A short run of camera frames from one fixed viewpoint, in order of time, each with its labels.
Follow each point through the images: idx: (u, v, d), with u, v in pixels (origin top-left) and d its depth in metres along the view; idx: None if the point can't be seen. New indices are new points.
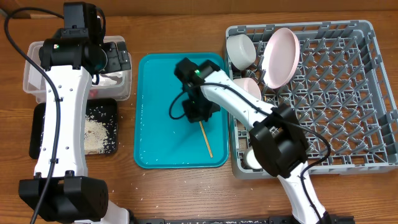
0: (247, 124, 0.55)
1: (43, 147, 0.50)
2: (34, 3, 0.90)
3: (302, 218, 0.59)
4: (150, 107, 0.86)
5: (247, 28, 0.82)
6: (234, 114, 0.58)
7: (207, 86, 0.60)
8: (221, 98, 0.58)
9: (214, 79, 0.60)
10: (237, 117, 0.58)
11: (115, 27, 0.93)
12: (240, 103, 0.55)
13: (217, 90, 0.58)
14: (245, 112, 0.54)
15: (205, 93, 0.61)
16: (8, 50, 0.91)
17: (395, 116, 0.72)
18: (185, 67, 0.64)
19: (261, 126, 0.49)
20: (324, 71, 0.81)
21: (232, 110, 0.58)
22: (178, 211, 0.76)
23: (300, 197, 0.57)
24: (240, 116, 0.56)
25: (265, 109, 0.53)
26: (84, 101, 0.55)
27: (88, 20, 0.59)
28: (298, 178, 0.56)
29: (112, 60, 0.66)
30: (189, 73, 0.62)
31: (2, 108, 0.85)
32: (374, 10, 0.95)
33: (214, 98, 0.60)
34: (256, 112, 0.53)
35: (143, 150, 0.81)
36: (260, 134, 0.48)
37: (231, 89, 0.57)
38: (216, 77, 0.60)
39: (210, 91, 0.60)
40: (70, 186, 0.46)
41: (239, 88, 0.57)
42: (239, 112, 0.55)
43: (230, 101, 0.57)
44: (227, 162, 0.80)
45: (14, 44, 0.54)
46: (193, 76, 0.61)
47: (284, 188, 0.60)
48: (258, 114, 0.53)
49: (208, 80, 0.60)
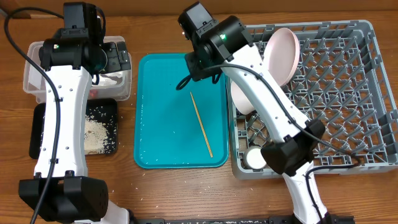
0: (273, 129, 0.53)
1: (43, 147, 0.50)
2: (35, 3, 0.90)
3: (303, 217, 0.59)
4: (150, 107, 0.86)
5: (246, 28, 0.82)
6: (260, 111, 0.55)
7: (237, 70, 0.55)
8: (251, 90, 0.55)
9: (244, 61, 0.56)
10: (262, 115, 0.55)
11: (115, 27, 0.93)
12: (273, 107, 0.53)
13: (249, 78, 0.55)
14: (277, 119, 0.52)
15: (230, 71, 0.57)
16: (8, 50, 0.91)
17: (395, 116, 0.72)
18: (198, 20, 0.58)
19: (291, 142, 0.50)
20: (324, 71, 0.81)
21: (259, 106, 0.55)
22: (178, 211, 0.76)
23: (303, 196, 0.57)
24: (268, 117, 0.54)
25: (299, 123, 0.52)
26: (84, 101, 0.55)
27: (88, 20, 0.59)
28: (303, 177, 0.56)
29: (112, 60, 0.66)
30: (208, 31, 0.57)
31: (2, 108, 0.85)
32: (374, 10, 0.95)
33: (240, 84, 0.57)
34: (289, 124, 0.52)
35: (143, 150, 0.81)
36: (287, 150, 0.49)
37: (265, 85, 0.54)
38: (247, 58, 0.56)
39: (239, 76, 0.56)
40: (71, 186, 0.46)
41: (274, 84, 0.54)
42: (268, 114, 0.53)
43: (260, 97, 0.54)
44: (227, 162, 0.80)
45: (14, 44, 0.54)
46: (211, 35, 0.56)
47: (288, 186, 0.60)
48: (291, 126, 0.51)
49: (237, 60, 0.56)
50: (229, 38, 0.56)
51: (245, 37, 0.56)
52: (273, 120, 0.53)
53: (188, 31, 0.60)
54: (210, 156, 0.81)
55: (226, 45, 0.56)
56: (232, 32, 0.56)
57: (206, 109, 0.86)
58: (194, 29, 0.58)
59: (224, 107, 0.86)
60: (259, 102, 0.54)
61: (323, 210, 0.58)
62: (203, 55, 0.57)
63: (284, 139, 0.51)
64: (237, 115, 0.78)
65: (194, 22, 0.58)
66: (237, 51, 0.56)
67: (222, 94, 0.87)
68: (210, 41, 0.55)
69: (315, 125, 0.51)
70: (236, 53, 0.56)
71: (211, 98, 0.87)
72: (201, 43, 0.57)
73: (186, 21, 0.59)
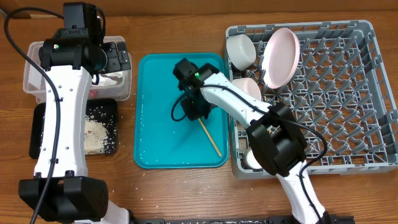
0: (243, 122, 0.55)
1: (43, 147, 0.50)
2: (35, 3, 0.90)
3: (301, 217, 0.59)
4: (150, 107, 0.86)
5: (247, 28, 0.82)
6: (232, 113, 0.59)
7: (207, 88, 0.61)
8: (220, 99, 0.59)
9: (213, 81, 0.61)
10: (234, 116, 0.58)
11: (115, 27, 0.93)
12: (238, 102, 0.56)
13: (217, 92, 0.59)
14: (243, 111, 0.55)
15: (205, 94, 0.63)
16: (8, 50, 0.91)
17: (395, 116, 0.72)
18: (185, 70, 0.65)
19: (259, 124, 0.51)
20: (324, 71, 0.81)
21: (229, 109, 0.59)
22: (178, 211, 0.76)
23: (298, 196, 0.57)
24: (237, 115, 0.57)
25: (262, 108, 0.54)
26: (84, 101, 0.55)
27: (88, 20, 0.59)
28: (298, 178, 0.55)
29: (112, 60, 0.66)
30: (192, 75, 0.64)
31: (2, 108, 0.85)
32: (374, 10, 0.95)
33: (214, 99, 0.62)
34: (253, 111, 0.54)
35: (143, 150, 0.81)
36: (256, 129, 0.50)
37: (230, 91, 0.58)
38: (215, 79, 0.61)
39: (209, 93, 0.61)
40: (71, 186, 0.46)
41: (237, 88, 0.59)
42: (236, 111, 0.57)
43: (227, 101, 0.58)
44: (228, 162, 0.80)
45: (13, 44, 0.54)
46: (193, 78, 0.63)
47: (283, 186, 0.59)
48: (255, 113, 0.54)
49: (208, 82, 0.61)
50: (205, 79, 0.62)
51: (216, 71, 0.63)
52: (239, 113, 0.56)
53: (178, 77, 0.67)
54: (210, 156, 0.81)
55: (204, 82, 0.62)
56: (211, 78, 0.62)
57: None
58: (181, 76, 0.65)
59: None
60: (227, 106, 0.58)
61: (322, 209, 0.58)
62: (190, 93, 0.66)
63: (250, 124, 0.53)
64: None
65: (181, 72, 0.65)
66: (208, 78, 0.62)
67: None
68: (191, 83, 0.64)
69: (277, 106, 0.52)
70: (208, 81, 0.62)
71: None
72: (189, 87, 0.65)
73: (177, 71, 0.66)
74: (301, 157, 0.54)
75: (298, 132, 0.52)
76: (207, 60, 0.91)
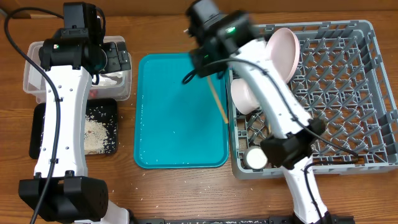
0: (275, 126, 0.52)
1: (43, 147, 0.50)
2: (35, 3, 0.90)
3: (303, 215, 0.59)
4: (150, 107, 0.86)
5: None
6: (264, 107, 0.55)
7: (242, 63, 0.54)
8: (256, 84, 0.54)
9: (251, 56, 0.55)
10: (267, 112, 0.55)
11: (115, 27, 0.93)
12: (278, 102, 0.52)
13: (255, 73, 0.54)
14: (280, 115, 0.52)
15: (236, 66, 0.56)
16: (8, 50, 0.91)
17: (395, 116, 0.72)
18: (204, 13, 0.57)
19: (291, 137, 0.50)
20: (324, 71, 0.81)
21: (263, 102, 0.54)
22: (178, 211, 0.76)
23: (302, 192, 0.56)
24: (271, 115, 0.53)
25: (301, 119, 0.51)
26: (84, 101, 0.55)
27: (88, 20, 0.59)
28: (302, 172, 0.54)
29: (112, 60, 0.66)
30: (215, 24, 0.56)
31: (2, 108, 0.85)
32: (374, 10, 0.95)
33: (246, 78, 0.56)
34: (292, 121, 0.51)
35: (143, 150, 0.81)
36: (290, 146, 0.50)
37: (270, 79, 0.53)
38: (253, 53, 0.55)
39: (244, 71, 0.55)
40: (70, 186, 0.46)
41: (278, 78, 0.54)
42: (271, 109, 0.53)
43: (265, 93, 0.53)
44: (227, 162, 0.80)
45: (13, 44, 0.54)
46: (219, 28, 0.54)
47: (288, 182, 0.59)
48: (294, 123, 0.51)
49: (244, 55, 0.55)
50: (236, 32, 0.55)
51: (253, 34, 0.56)
52: (275, 116, 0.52)
53: (193, 22, 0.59)
54: (210, 156, 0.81)
55: (232, 38, 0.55)
56: (242, 32, 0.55)
57: (208, 109, 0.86)
58: (200, 22, 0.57)
59: (224, 107, 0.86)
60: (263, 97, 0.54)
61: (323, 209, 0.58)
62: (210, 48, 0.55)
63: (286, 135, 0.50)
64: (237, 115, 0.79)
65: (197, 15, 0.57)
66: (244, 46, 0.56)
67: (222, 94, 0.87)
68: (217, 34, 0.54)
69: (316, 122, 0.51)
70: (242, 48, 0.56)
71: (211, 98, 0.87)
72: (210, 38, 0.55)
73: (192, 13, 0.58)
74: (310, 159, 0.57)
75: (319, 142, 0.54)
76: None
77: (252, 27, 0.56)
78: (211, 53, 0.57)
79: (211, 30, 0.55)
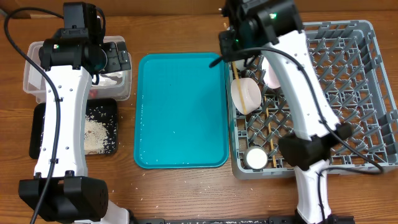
0: (301, 124, 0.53)
1: (43, 147, 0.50)
2: (35, 3, 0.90)
3: (306, 214, 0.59)
4: (150, 107, 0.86)
5: None
6: (291, 102, 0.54)
7: (278, 55, 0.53)
8: (288, 79, 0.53)
9: (289, 48, 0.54)
10: (293, 107, 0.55)
11: (115, 27, 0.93)
12: (309, 101, 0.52)
13: (290, 67, 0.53)
14: (308, 115, 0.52)
15: (270, 56, 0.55)
16: (8, 50, 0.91)
17: (395, 116, 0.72)
18: None
19: (316, 140, 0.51)
20: (324, 71, 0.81)
21: (292, 98, 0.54)
22: (178, 211, 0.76)
23: (311, 193, 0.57)
24: (298, 112, 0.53)
25: (329, 122, 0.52)
26: (84, 101, 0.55)
27: (88, 20, 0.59)
28: (316, 175, 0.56)
29: (112, 60, 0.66)
30: (255, 7, 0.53)
31: (2, 108, 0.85)
32: (374, 10, 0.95)
33: (279, 70, 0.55)
34: (319, 122, 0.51)
35: (143, 150, 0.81)
36: (312, 148, 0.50)
37: (305, 76, 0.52)
38: (293, 45, 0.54)
39: (279, 63, 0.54)
40: (71, 186, 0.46)
41: (313, 76, 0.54)
42: (300, 107, 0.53)
43: (298, 88, 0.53)
44: (227, 162, 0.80)
45: (13, 44, 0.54)
46: (261, 11, 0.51)
47: (298, 180, 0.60)
48: (321, 126, 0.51)
49: (283, 45, 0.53)
50: (278, 18, 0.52)
51: (297, 24, 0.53)
52: (303, 114, 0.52)
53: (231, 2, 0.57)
54: (210, 156, 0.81)
55: (273, 23, 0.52)
56: (284, 18, 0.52)
57: (208, 109, 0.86)
58: (240, 3, 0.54)
59: (224, 107, 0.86)
60: (293, 93, 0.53)
61: (326, 211, 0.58)
62: (247, 32, 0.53)
63: (310, 136, 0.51)
64: (237, 115, 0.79)
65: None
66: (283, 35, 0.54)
67: (222, 94, 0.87)
68: (258, 17, 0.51)
69: (344, 128, 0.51)
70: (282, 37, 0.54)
71: (212, 98, 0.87)
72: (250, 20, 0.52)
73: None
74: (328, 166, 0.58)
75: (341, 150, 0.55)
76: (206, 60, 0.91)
77: (297, 15, 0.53)
78: (246, 35, 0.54)
79: (251, 12, 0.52)
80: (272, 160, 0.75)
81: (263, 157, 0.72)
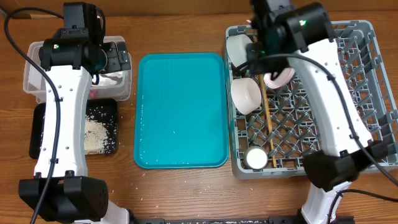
0: (329, 137, 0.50)
1: (43, 147, 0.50)
2: (35, 3, 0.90)
3: (310, 218, 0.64)
4: (150, 107, 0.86)
5: (246, 28, 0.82)
6: (319, 115, 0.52)
7: (308, 65, 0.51)
8: (318, 90, 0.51)
9: (319, 57, 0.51)
10: (321, 120, 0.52)
11: (115, 27, 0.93)
12: (339, 115, 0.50)
13: (319, 76, 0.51)
14: (338, 129, 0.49)
15: (298, 64, 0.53)
16: (8, 50, 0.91)
17: (395, 116, 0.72)
18: (274, 2, 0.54)
19: (346, 159, 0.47)
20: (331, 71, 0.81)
21: (321, 110, 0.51)
22: (178, 211, 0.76)
23: (323, 207, 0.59)
24: (327, 126, 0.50)
25: (360, 137, 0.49)
26: (84, 101, 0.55)
27: (88, 20, 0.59)
28: (335, 194, 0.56)
29: (112, 60, 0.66)
30: (283, 14, 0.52)
31: (2, 109, 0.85)
32: (374, 10, 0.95)
33: (306, 79, 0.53)
34: (350, 139, 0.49)
35: (143, 150, 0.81)
36: (342, 167, 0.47)
37: (337, 88, 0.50)
38: (323, 53, 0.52)
39: (308, 71, 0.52)
40: (71, 186, 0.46)
41: (344, 88, 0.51)
42: (328, 119, 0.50)
43: (327, 100, 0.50)
44: (227, 162, 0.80)
45: (13, 44, 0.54)
46: (290, 17, 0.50)
47: (314, 189, 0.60)
48: (352, 140, 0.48)
49: (312, 54, 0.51)
50: (309, 25, 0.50)
51: (328, 32, 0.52)
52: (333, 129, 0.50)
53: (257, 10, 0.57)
54: (210, 157, 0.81)
55: (303, 30, 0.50)
56: (315, 27, 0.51)
57: (208, 109, 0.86)
58: (267, 11, 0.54)
59: (224, 107, 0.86)
60: (322, 104, 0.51)
61: (332, 218, 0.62)
62: (273, 38, 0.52)
63: (341, 153, 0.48)
64: (237, 115, 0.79)
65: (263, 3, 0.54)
66: (314, 43, 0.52)
67: (222, 94, 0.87)
68: (286, 23, 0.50)
69: (378, 146, 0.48)
70: (312, 45, 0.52)
71: (214, 99, 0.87)
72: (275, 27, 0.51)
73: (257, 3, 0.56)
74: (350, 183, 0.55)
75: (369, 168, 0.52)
76: (206, 60, 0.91)
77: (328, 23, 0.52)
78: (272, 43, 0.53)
79: (280, 20, 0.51)
80: (272, 160, 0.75)
81: (263, 157, 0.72)
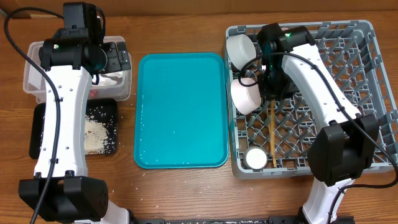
0: (320, 116, 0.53)
1: (43, 147, 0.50)
2: (35, 3, 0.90)
3: (311, 217, 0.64)
4: (150, 107, 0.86)
5: (247, 28, 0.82)
6: (311, 102, 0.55)
7: (293, 58, 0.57)
8: (305, 76, 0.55)
9: (302, 53, 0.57)
10: (313, 107, 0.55)
11: (115, 27, 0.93)
12: (326, 94, 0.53)
13: (305, 67, 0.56)
14: (325, 105, 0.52)
15: (286, 63, 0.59)
16: (8, 50, 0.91)
17: (395, 116, 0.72)
18: None
19: (337, 128, 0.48)
20: (340, 70, 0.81)
21: (310, 98, 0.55)
22: (178, 211, 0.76)
23: (324, 204, 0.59)
24: (316, 106, 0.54)
25: (348, 112, 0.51)
26: (84, 101, 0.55)
27: (88, 20, 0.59)
28: (337, 190, 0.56)
29: (112, 60, 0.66)
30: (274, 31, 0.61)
31: (2, 109, 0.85)
32: (374, 10, 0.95)
33: (295, 72, 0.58)
34: (337, 111, 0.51)
35: (143, 150, 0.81)
36: (333, 134, 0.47)
37: (319, 71, 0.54)
38: (309, 52, 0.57)
39: (294, 65, 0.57)
40: (71, 186, 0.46)
41: (328, 74, 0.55)
42: (317, 101, 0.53)
43: (313, 83, 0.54)
44: (227, 162, 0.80)
45: (13, 44, 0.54)
46: (280, 35, 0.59)
47: (316, 186, 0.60)
48: (339, 113, 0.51)
49: (297, 51, 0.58)
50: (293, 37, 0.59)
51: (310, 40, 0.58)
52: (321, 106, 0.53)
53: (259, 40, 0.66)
54: (210, 156, 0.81)
55: (290, 42, 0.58)
56: (300, 39, 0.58)
57: (208, 109, 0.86)
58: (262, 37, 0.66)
59: (224, 107, 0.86)
60: (310, 91, 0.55)
61: (333, 218, 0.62)
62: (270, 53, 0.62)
63: (330, 122, 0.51)
64: (237, 115, 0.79)
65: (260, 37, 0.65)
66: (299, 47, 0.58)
67: (222, 94, 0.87)
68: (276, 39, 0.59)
69: (369, 119, 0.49)
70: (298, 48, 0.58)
71: (214, 99, 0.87)
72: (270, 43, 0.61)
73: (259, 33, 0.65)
74: (354, 175, 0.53)
75: (370, 153, 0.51)
76: (206, 60, 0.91)
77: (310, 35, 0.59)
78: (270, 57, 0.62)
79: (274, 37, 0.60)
80: (272, 160, 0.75)
81: (263, 157, 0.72)
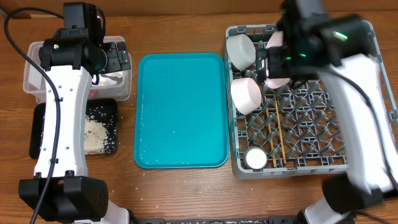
0: (357, 168, 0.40)
1: (43, 147, 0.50)
2: (35, 3, 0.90)
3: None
4: (150, 107, 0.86)
5: (247, 28, 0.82)
6: (349, 142, 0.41)
7: (338, 79, 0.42)
8: (351, 112, 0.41)
9: (351, 76, 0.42)
10: (346, 139, 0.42)
11: (115, 27, 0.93)
12: (375, 145, 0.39)
13: (354, 96, 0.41)
14: (372, 159, 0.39)
15: (329, 79, 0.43)
16: (8, 50, 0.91)
17: (395, 116, 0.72)
18: (307, 8, 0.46)
19: (378, 195, 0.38)
20: None
21: (349, 129, 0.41)
22: (178, 211, 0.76)
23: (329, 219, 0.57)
24: (356, 154, 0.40)
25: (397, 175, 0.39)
26: (84, 101, 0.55)
27: (88, 20, 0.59)
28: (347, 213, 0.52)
29: (112, 60, 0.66)
30: (318, 23, 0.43)
31: (2, 109, 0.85)
32: (374, 10, 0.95)
33: (335, 98, 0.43)
34: (384, 173, 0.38)
35: (143, 150, 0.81)
36: (370, 200, 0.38)
37: (373, 114, 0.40)
38: (359, 70, 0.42)
39: (339, 91, 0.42)
40: (71, 186, 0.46)
41: (382, 116, 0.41)
42: (359, 149, 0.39)
43: (361, 126, 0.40)
44: (227, 162, 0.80)
45: (14, 44, 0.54)
46: (326, 28, 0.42)
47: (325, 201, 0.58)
48: (384, 175, 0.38)
49: (346, 70, 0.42)
50: (349, 37, 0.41)
51: (364, 48, 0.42)
52: (363, 159, 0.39)
53: (287, 19, 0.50)
54: (210, 156, 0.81)
55: (341, 44, 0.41)
56: (354, 40, 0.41)
57: (208, 109, 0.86)
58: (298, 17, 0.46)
59: (224, 107, 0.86)
60: (352, 122, 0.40)
61: None
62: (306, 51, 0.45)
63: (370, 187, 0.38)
64: (237, 115, 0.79)
65: (292, 11, 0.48)
66: (349, 60, 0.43)
67: (222, 94, 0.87)
68: (322, 34, 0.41)
69: None
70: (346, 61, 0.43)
71: (214, 99, 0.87)
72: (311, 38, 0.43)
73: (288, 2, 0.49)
74: None
75: None
76: (206, 60, 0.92)
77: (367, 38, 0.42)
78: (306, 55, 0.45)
79: (314, 28, 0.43)
80: (272, 160, 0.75)
81: (263, 157, 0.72)
